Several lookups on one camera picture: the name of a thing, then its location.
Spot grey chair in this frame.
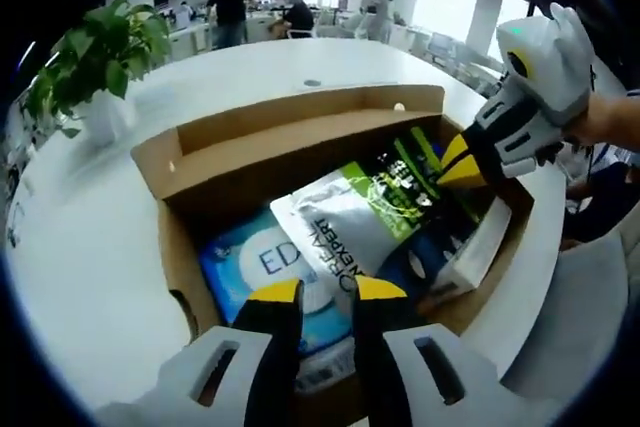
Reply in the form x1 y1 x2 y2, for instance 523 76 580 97
499 230 632 399

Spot white green pouch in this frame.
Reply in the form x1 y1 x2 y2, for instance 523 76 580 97
269 125 482 309

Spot potted green plant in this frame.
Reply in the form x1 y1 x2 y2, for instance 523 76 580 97
23 0 174 149

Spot brown cardboard shoe box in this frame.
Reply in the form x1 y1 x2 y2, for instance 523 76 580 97
130 84 537 427

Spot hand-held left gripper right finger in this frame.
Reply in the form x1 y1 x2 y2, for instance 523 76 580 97
352 275 507 427

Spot blue wet wipes pack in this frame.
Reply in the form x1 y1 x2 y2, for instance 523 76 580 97
198 206 362 351

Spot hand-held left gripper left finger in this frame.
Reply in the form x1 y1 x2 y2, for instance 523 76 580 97
94 277 306 427

